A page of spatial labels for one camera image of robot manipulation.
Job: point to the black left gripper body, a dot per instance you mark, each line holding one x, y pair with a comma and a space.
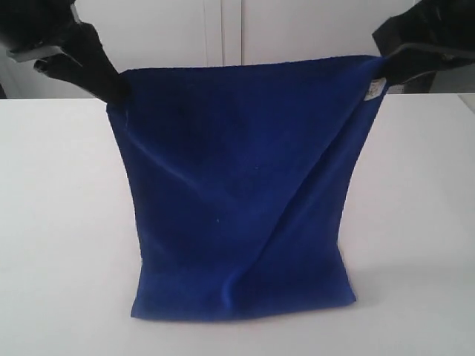
33, 30

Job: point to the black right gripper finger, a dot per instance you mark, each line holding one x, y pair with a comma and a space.
412, 68

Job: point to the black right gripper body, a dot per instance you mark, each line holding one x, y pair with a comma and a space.
445, 27

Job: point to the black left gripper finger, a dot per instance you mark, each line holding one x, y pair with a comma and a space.
83, 63

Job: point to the blue towel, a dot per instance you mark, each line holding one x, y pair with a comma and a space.
239, 177

